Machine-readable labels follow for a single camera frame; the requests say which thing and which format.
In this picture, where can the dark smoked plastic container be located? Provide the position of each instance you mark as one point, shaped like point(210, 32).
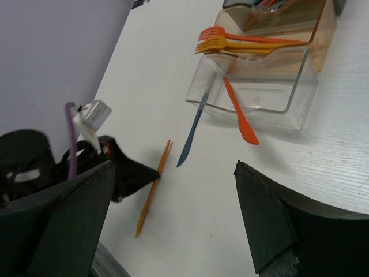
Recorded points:
point(338, 4)

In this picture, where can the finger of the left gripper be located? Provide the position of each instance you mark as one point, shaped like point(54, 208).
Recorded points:
point(130, 175)

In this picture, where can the left blue corner sticker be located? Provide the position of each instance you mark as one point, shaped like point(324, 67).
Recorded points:
point(138, 3)

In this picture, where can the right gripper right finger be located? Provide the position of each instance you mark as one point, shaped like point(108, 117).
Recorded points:
point(290, 234)

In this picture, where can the red plastic fork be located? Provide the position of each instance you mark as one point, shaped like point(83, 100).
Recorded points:
point(220, 31)

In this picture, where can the clear plastic container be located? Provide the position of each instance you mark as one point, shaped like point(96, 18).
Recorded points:
point(274, 91)

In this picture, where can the red plastic knife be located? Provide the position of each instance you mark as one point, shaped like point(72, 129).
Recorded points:
point(244, 127)

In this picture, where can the blue plastic knife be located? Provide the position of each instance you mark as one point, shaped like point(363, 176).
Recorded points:
point(187, 146)

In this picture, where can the orange plastic knife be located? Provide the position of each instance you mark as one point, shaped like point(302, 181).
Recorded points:
point(153, 188)

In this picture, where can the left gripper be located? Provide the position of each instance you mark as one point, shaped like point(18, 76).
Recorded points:
point(28, 165)

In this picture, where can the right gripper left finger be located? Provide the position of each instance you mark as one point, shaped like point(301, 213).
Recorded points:
point(55, 232)

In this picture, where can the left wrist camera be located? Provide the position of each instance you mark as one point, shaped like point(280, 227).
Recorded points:
point(89, 120)

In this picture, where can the orange plastic fork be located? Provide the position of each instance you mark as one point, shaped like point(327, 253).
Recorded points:
point(220, 43)

